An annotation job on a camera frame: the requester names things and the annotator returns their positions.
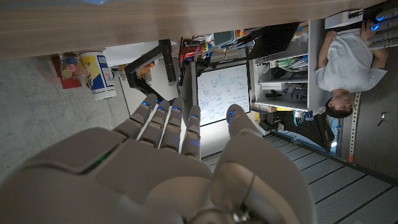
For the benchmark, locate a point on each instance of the white wipes canister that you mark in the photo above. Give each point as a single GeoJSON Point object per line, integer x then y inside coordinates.
{"type": "Point", "coordinates": [98, 74]}

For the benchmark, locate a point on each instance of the person in grey shirt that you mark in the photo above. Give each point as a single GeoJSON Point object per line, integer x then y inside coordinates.
{"type": "Point", "coordinates": [351, 62]}

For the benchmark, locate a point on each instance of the computer monitor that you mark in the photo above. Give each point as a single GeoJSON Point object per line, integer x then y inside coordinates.
{"type": "Point", "coordinates": [191, 84]}

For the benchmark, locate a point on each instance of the white shelf cabinet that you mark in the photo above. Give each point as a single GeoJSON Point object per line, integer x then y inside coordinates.
{"type": "Point", "coordinates": [314, 62]}

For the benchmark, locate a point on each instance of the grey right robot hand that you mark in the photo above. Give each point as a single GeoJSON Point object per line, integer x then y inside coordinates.
{"type": "Point", "coordinates": [140, 180]}

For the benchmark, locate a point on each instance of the black laptop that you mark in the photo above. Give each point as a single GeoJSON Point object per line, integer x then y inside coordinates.
{"type": "Point", "coordinates": [272, 40]}

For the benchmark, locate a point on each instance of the whiteboard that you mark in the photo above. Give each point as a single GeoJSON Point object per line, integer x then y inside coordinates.
{"type": "Point", "coordinates": [222, 93]}

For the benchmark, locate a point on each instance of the white power strip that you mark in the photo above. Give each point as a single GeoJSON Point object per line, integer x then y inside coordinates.
{"type": "Point", "coordinates": [342, 19]}

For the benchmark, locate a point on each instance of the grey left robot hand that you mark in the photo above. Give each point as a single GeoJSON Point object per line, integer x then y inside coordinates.
{"type": "Point", "coordinates": [385, 31]}

